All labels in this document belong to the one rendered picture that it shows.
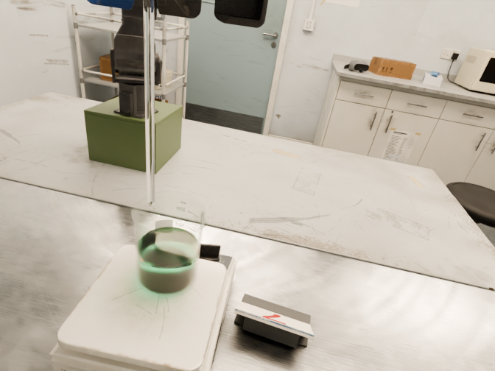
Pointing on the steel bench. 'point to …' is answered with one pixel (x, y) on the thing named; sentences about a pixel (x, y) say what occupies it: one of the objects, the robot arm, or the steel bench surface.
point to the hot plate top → (144, 318)
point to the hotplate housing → (58, 360)
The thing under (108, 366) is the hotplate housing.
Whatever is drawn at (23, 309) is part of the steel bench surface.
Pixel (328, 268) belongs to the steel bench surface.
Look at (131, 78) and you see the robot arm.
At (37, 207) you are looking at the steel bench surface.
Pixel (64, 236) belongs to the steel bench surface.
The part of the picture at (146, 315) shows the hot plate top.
